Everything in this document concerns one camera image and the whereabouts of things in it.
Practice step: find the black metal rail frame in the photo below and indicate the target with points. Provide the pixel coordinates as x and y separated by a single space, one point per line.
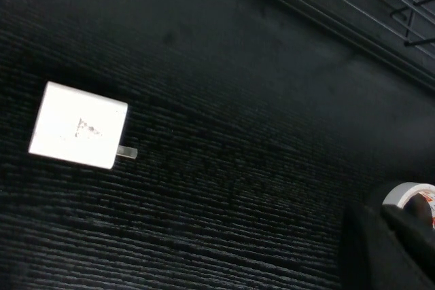
340 1

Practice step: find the white adhesive tape roll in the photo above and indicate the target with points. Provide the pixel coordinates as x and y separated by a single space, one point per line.
394 195

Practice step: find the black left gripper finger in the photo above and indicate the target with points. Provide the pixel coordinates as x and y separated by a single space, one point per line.
384 256

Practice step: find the white plug charger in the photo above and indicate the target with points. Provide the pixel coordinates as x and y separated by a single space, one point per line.
78 123

